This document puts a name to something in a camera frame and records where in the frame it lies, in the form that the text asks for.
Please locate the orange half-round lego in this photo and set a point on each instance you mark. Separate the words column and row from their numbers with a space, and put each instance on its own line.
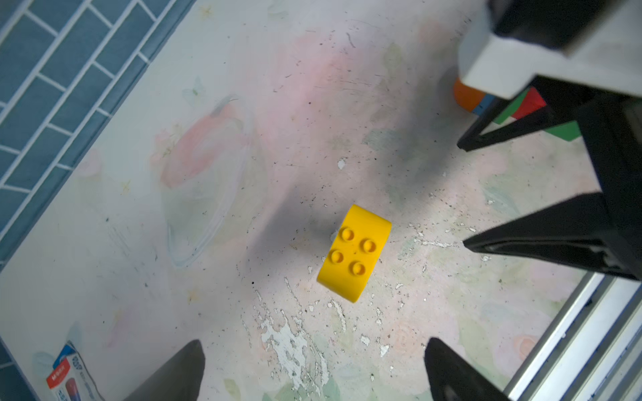
column 466, row 97

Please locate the green small square lego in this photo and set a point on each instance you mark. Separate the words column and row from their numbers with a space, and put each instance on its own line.
column 568, row 131

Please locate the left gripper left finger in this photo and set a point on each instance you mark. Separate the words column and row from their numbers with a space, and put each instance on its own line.
column 180, row 378

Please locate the green long lego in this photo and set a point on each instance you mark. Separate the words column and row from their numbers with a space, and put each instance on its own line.
column 511, row 109

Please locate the yellow curved lego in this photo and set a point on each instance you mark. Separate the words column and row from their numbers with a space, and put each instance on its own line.
column 354, row 253

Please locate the red small lego brick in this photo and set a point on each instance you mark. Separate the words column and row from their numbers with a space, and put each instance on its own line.
column 532, row 102

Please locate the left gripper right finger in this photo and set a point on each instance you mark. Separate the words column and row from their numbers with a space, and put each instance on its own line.
column 452, row 378

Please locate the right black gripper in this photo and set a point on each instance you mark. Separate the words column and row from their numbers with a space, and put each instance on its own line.
column 595, row 232

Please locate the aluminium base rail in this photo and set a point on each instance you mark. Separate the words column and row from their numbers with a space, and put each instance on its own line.
column 591, row 350

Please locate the pen package box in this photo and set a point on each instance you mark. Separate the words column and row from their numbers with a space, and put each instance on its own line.
column 70, row 379

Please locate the light blue long lego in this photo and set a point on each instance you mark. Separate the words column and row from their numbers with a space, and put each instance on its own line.
column 484, row 104

